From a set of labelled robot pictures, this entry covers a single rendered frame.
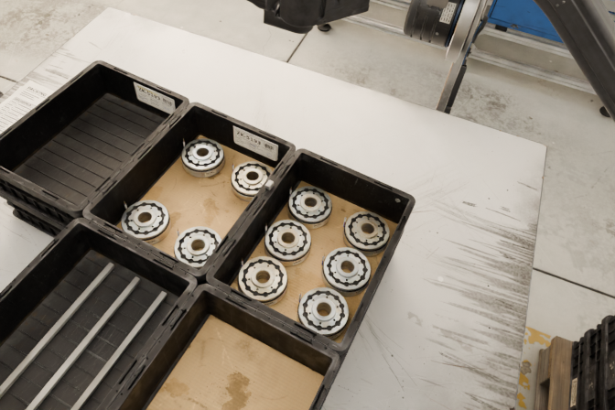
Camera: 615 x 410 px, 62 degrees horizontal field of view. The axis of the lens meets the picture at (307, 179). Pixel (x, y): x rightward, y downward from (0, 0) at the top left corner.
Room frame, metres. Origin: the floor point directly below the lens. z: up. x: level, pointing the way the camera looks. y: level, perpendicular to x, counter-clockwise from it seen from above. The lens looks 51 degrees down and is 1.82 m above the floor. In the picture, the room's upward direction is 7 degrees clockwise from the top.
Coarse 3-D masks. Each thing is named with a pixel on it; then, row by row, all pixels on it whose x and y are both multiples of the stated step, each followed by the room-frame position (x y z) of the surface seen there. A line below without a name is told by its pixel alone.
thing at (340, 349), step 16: (288, 160) 0.76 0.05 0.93; (320, 160) 0.77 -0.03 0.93; (352, 176) 0.74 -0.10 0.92; (368, 176) 0.74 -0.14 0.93; (272, 192) 0.66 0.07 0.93; (400, 192) 0.70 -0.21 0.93; (256, 208) 0.61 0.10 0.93; (400, 224) 0.63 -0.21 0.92; (224, 256) 0.50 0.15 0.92; (384, 256) 0.53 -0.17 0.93; (208, 272) 0.45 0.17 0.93; (224, 288) 0.42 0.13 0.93; (368, 288) 0.46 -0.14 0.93; (256, 304) 0.40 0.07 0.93; (368, 304) 0.43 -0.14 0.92; (288, 320) 0.37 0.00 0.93; (352, 320) 0.39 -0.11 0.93; (320, 336) 0.35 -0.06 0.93; (352, 336) 0.36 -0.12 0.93
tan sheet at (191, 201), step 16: (240, 160) 0.82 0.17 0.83; (256, 160) 0.83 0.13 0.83; (176, 176) 0.75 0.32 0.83; (192, 176) 0.75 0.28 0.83; (224, 176) 0.77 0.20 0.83; (160, 192) 0.69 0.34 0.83; (176, 192) 0.70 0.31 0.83; (192, 192) 0.70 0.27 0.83; (208, 192) 0.71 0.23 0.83; (224, 192) 0.72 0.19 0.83; (176, 208) 0.65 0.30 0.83; (192, 208) 0.66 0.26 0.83; (208, 208) 0.67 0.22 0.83; (224, 208) 0.67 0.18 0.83; (240, 208) 0.68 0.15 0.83; (176, 224) 0.61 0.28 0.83; (192, 224) 0.62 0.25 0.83; (208, 224) 0.62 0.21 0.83; (224, 224) 0.63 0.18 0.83; (176, 240) 0.57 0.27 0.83
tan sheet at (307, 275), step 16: (336, 208) 0.71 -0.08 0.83; (352, 208) 0.72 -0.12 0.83; (272, 224) 0.64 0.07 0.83; (336, 224) 0.66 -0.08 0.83; (320, 240) 0.62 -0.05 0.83; (336, 240) 0.62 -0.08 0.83; (256, 256) 0.55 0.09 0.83; (320, 256) 0.57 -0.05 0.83; (368, 256) 0.59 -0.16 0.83; (288, 272) 0.53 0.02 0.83; (304, 272) 0.53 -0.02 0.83; (320, 272) 0.53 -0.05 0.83; (288, 288) 0.49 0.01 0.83; (304, 288) 0.49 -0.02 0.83; (288, 304) 0.45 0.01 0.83; (352, 304) 0.47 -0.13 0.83
